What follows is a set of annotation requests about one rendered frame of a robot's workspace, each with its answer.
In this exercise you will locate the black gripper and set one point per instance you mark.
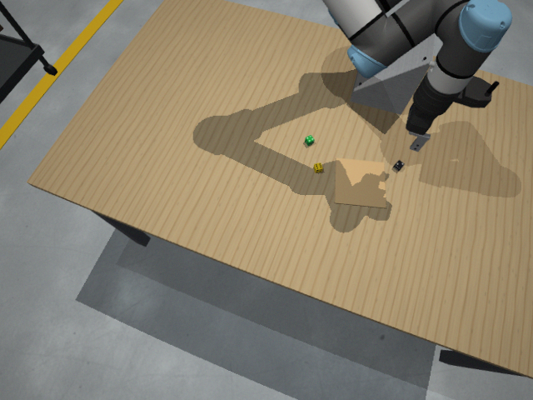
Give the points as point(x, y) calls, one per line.
point(434, 96)

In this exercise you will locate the black die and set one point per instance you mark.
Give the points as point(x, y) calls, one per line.
point(399, 165)

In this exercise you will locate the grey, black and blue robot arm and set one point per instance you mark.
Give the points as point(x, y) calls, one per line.
point(469, 29)

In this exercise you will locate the green die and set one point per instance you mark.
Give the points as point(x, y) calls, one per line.
point(309, 140)

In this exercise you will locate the tan square mat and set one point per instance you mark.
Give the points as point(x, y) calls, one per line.
point(360, 183)

